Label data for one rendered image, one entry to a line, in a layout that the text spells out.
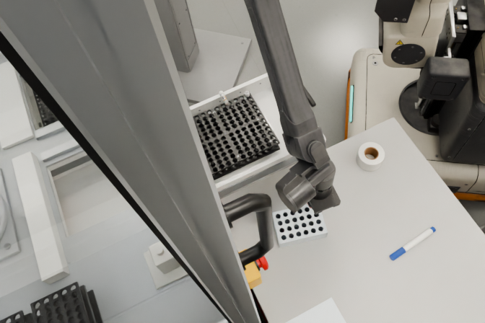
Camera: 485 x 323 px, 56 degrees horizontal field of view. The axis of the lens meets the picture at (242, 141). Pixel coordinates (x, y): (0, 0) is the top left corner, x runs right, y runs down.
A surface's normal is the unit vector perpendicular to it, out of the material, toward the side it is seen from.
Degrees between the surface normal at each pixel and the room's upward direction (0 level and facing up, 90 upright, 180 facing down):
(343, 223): 0
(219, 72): 3
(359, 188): 0
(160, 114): 90
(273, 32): 46
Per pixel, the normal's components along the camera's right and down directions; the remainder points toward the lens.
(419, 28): -0.15, 0.88
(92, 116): 0.43, 0.78
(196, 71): -0.04, -0.46
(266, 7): 0.36, 0.22
